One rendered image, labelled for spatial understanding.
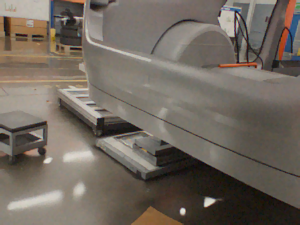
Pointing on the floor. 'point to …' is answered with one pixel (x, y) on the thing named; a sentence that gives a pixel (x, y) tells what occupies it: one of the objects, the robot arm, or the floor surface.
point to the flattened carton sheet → (155, 218)
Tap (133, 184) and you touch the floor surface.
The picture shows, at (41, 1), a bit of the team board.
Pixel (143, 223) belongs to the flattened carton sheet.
